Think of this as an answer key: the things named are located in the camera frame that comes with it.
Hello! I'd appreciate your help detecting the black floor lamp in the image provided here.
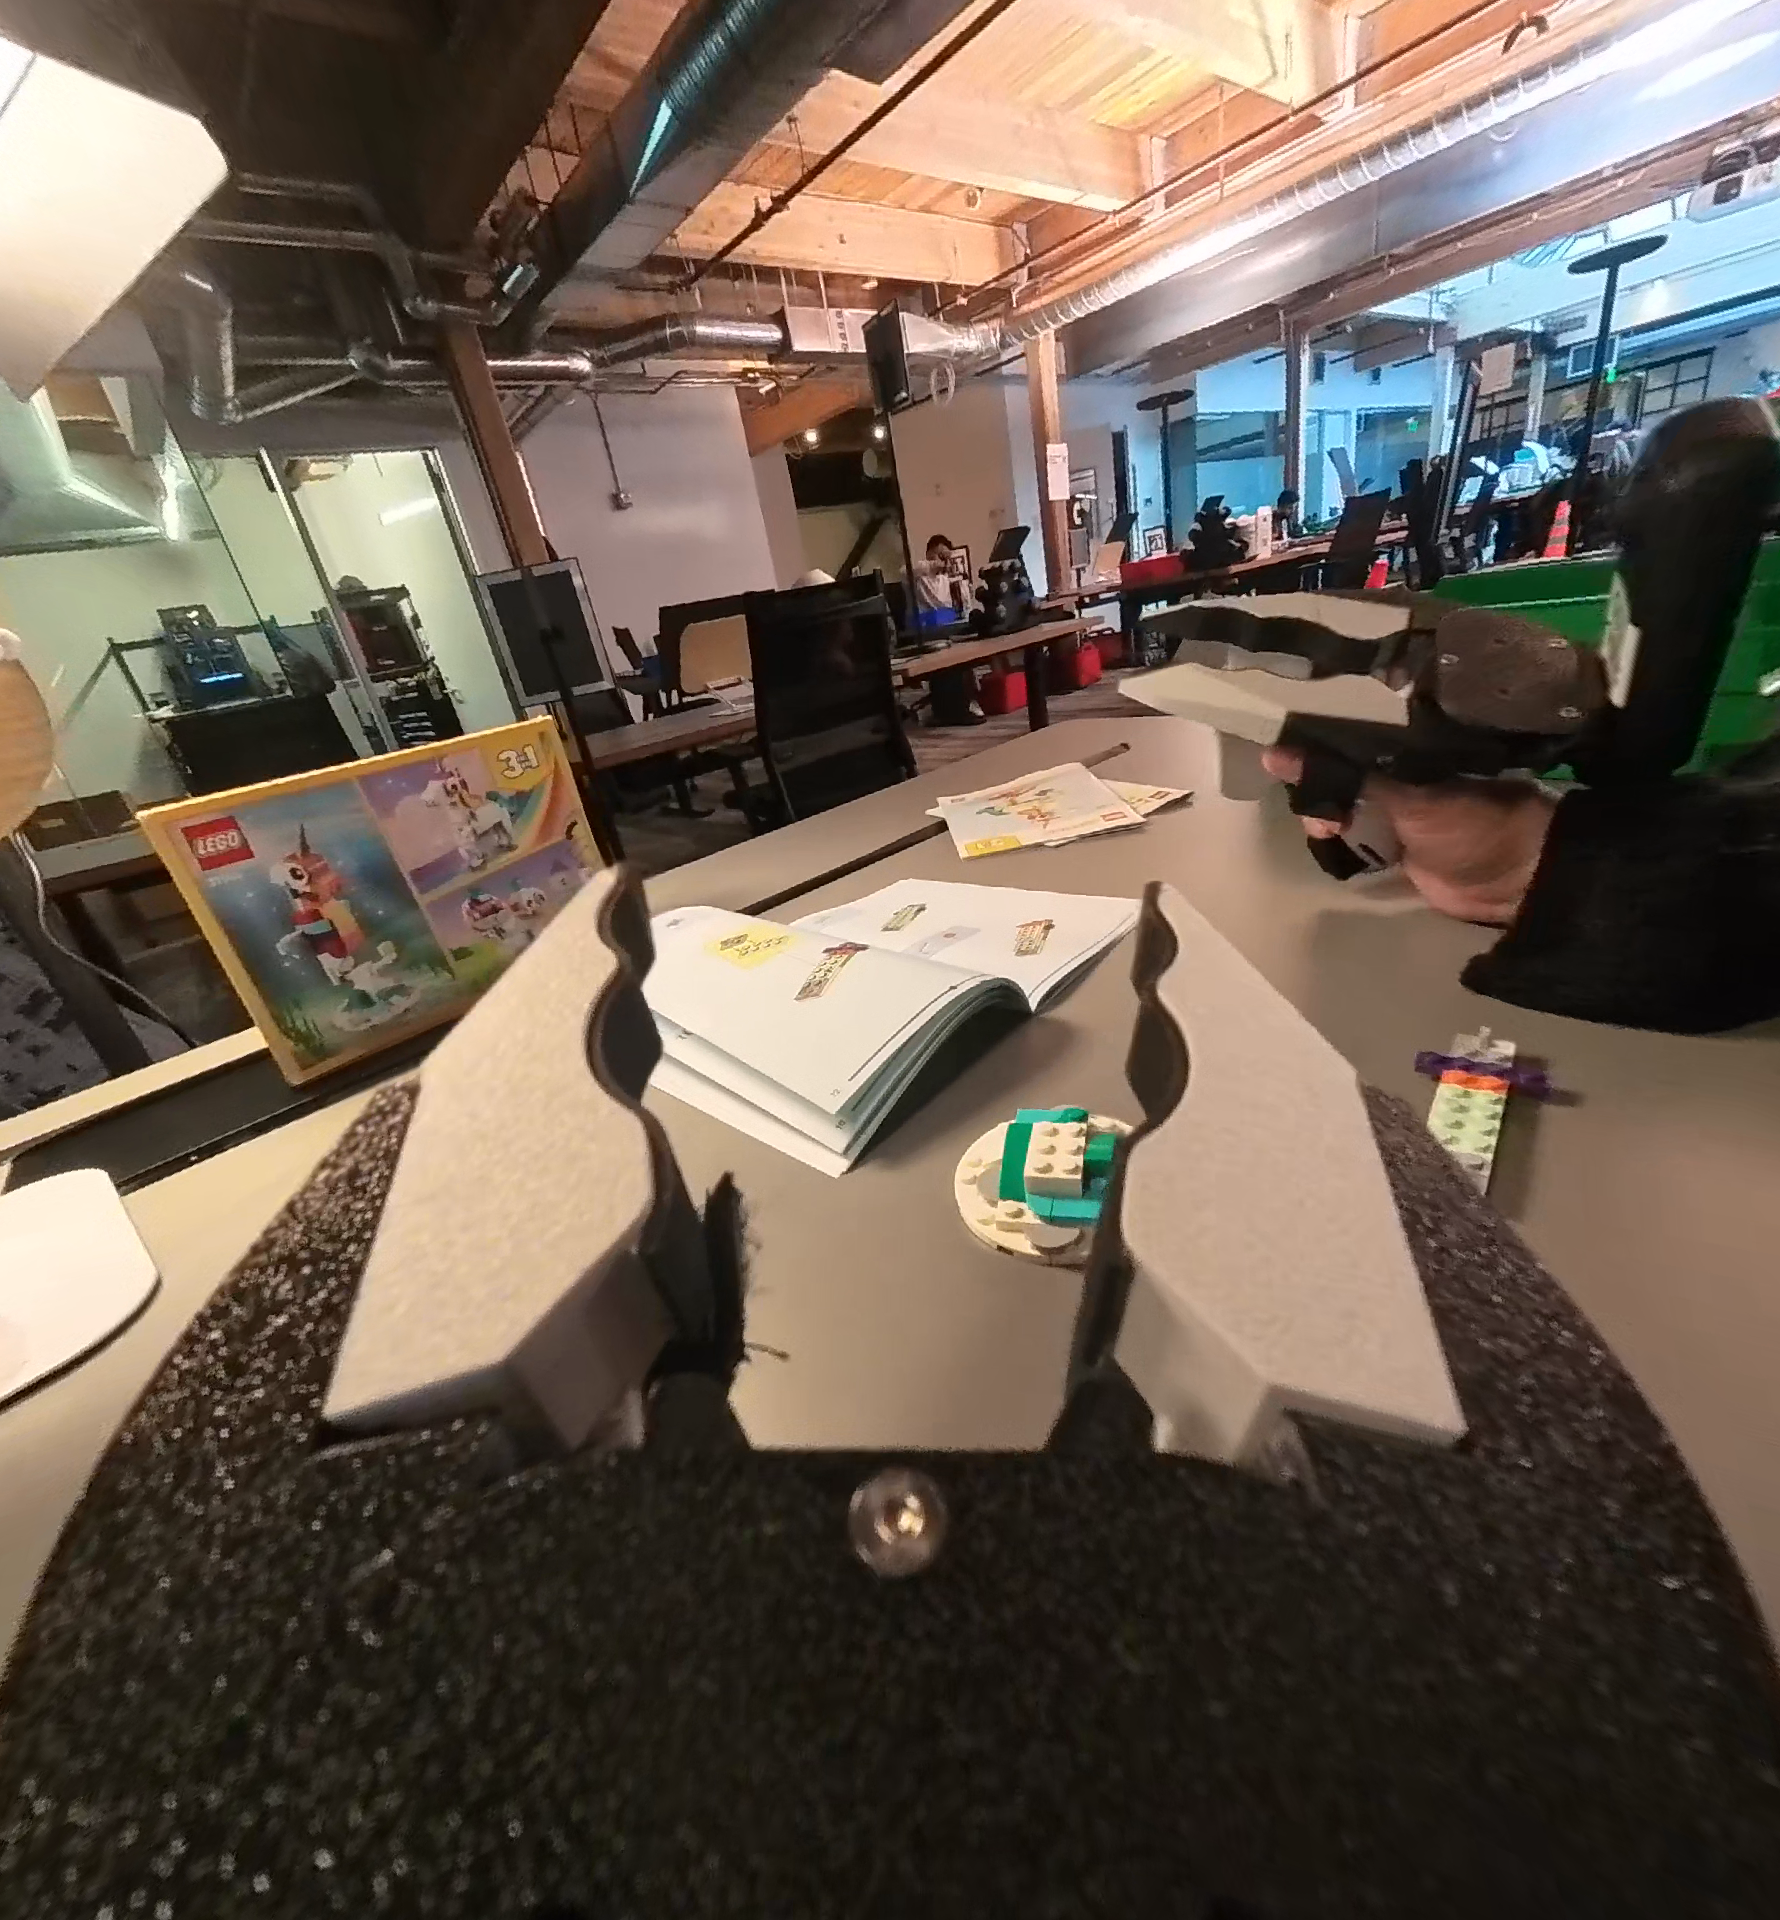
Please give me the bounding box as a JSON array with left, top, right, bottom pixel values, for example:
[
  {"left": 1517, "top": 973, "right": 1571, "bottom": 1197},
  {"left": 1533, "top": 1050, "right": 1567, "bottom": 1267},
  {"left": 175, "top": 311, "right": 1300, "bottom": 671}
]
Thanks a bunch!
[{"left": 1563, "top": 233, "right": 1671, "bottom": 520}]

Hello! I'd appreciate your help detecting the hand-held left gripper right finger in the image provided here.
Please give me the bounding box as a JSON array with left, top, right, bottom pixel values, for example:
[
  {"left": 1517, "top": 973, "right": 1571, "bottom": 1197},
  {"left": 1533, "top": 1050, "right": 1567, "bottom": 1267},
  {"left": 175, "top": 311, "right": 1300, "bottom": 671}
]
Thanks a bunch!
[{"left": 1065, "top": 881, "right": 1470, "bottom": 1468}]

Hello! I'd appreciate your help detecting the ceiling projector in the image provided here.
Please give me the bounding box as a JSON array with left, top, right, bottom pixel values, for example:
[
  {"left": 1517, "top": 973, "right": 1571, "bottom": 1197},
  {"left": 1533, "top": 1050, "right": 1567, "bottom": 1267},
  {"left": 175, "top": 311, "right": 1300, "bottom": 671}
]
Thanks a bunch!
[{"left": 1684, "top": 132, "right": 1780, "bottom": 225}]

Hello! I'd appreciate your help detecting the person's right forearm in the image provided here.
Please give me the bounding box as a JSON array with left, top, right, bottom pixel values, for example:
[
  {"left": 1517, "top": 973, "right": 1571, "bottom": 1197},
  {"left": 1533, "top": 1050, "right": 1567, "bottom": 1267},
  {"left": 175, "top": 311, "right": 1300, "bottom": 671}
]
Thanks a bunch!
[{"left": 1460, "top": 771, "right": 1780, "bottom": 1039}]

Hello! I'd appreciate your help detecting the black equipment cabinet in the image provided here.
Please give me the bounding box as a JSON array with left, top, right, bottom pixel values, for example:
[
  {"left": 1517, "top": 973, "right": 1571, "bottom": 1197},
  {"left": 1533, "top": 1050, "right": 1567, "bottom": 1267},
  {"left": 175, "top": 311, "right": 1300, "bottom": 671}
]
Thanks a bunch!
[{"left": 143, "top": 599, "right": 363, "bottom": 799}]

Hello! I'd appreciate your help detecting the white lamp base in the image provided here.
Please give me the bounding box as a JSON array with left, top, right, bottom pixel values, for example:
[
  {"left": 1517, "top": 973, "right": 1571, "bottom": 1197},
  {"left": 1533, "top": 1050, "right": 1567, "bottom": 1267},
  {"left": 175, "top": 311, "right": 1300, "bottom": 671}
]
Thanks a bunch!
[{"left": 0, "top": 1165, "right": 163, "bottom": 1446}]

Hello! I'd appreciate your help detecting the black office chair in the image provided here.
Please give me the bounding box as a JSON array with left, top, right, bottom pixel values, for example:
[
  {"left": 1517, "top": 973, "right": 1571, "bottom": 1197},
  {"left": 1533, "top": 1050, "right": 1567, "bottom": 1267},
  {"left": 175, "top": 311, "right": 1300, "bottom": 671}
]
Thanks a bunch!
[{"left": 739, "top": 573, "right": 919, "bottom": 836}]

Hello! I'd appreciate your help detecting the long wooden desk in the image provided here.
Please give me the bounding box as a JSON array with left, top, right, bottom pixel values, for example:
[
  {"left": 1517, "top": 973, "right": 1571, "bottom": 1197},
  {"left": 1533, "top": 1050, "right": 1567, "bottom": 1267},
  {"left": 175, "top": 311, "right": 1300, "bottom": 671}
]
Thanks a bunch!
[{"left": 890, "top": 612, "right": 1111, "bottom": 695}]

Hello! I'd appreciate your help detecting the open instruction booklet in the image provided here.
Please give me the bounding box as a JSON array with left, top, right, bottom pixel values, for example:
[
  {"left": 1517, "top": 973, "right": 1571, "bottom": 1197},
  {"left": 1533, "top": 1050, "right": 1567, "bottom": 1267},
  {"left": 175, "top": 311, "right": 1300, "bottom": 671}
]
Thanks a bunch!
[{"left": 639, "top": 876, "right": 1142, "bottom": 1178}]

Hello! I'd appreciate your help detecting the hanging black monitor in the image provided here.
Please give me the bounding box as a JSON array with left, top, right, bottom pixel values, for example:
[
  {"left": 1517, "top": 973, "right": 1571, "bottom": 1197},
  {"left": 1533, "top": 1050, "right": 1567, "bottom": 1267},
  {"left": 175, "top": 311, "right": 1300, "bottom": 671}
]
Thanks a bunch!
[{"left": 859, "top": 297, "right": 918, "bottom": 416}]

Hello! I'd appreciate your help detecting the framed board on stand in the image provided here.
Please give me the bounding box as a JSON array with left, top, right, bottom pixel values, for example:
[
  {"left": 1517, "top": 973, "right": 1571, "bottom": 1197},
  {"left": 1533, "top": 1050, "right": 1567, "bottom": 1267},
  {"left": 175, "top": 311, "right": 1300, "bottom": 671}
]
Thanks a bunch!
[{"left": 472, "top": 557, "right": 626, "bottom": 710}]

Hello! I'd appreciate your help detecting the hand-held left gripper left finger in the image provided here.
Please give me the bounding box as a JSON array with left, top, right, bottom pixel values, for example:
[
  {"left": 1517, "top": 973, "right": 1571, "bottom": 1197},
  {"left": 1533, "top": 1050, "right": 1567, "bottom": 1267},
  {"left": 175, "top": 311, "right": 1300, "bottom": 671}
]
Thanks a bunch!
[{"left": 321, "top": 861, "right": 685, "bottom": 1459}]

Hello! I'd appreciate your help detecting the round white teal brick build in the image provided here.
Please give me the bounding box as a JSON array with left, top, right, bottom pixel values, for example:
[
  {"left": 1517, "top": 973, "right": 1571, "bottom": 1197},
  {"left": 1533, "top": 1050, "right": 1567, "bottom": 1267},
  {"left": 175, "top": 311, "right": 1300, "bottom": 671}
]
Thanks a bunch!
[{"left": 951, "top": 1103, "right": 1136, "bottom": 1266}]

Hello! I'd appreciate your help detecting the pale green purple brick strip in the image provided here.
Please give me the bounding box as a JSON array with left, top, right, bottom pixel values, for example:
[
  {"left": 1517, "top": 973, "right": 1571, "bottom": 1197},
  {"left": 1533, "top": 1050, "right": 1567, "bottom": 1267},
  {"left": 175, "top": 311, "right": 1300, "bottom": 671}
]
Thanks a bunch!
[{"left": 1411, "top": 1026, "right": 1556, "bottom": 1199}]

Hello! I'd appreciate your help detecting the closed instruction booklet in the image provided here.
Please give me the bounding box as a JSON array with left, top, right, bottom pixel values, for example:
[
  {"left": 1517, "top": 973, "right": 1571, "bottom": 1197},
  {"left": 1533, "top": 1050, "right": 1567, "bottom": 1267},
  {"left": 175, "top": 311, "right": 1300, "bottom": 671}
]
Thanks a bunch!
[{"left": 927, "top": 761, "right": 1195, "bottom": 861}]

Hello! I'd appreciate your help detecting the person's right hand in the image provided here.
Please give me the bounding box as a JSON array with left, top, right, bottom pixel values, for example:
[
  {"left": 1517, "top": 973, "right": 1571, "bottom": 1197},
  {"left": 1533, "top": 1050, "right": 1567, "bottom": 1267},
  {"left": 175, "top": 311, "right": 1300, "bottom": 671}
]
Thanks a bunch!
[{"left": 1258, "top": 743, "right": 1563, "bottom": 926}]

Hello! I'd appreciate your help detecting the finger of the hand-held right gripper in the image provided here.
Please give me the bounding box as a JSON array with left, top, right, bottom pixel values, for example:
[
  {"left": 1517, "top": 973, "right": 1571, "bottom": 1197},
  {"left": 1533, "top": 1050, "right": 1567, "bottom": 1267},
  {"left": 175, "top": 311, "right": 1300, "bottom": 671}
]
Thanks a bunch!
[
  {"left": 1114, "top": 655, "right": 1420, "bottom": 749},
  {"left": 1142, "top": 588, "right": 1420, "bottom": 679}
]

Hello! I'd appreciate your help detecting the yellow toy set box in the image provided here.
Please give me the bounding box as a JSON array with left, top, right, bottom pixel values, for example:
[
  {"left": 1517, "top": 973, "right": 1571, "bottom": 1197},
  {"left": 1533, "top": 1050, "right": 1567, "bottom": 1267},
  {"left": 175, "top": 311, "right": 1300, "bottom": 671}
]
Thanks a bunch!
[{"left": 135, "top": 716, "right": 604, "bottom": 1086}]

